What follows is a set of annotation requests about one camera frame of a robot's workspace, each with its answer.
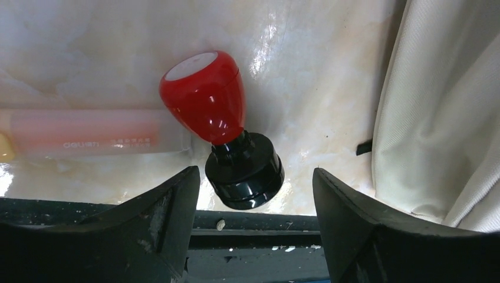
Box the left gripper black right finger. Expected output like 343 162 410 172
312 168 499 282

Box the beige canvas student bag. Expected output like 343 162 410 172
371 1 499 232

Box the yellow pink highlighter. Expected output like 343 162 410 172
1 109 191 163

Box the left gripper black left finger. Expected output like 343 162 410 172
1 166 200 282

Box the red black stamp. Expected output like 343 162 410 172
159 50 285 210

